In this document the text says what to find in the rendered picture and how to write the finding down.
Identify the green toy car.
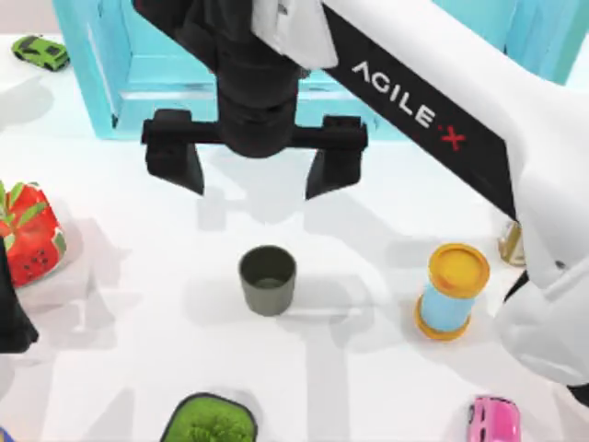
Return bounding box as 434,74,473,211
10,35,71,75

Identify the red fruit-print box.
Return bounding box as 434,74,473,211
0,180,68,289

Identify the pale gold bottle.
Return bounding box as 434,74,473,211
498,220,526,268

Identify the grey-green cup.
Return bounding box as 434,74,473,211
237,245,298,319

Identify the yellow and blue can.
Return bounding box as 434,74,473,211
414,243,491,343

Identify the light blue rack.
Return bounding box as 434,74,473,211
50,0,582,141

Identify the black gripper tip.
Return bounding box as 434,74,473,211
0,236,40,356

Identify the pale grey rounded box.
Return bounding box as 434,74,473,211
250,0,341,71

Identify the black pot with green plant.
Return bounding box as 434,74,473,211
160,390,257,442

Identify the pink toy car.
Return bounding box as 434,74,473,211
466,394,524,442

